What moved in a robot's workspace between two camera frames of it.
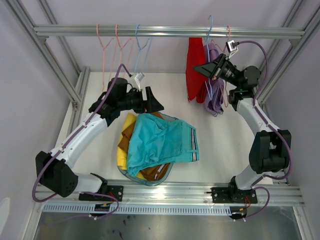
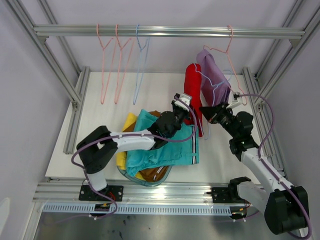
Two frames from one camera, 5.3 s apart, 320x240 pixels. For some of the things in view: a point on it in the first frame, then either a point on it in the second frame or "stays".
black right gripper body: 222,69 to 222,115
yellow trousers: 122,155 stays
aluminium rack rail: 38,43 stays
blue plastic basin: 150,182 stays
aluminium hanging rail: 169,30 stays
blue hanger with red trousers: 208,42 to 193,89
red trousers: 196,81 to 192,84
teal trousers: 154,141 stays
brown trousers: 150,174 stays
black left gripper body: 134,101 to 179,116
